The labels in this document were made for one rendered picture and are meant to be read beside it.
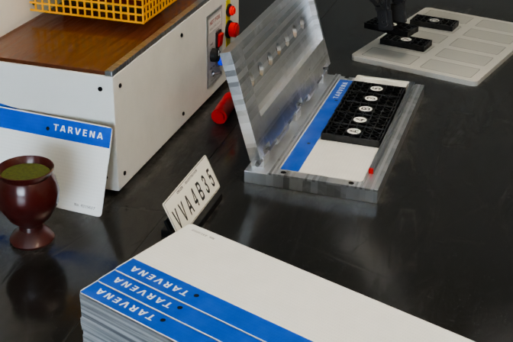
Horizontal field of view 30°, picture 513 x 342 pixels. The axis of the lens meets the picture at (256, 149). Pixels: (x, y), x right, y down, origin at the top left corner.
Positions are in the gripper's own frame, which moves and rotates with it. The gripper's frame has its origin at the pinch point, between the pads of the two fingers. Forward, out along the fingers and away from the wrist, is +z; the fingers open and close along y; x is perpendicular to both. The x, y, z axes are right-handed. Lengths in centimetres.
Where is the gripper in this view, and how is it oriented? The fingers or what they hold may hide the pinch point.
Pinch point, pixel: (392, 17)
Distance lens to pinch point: 196.4
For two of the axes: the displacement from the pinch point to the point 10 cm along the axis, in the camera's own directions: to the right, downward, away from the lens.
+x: -8.1, -0.7, 5.9
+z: 1.5, 9.4, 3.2
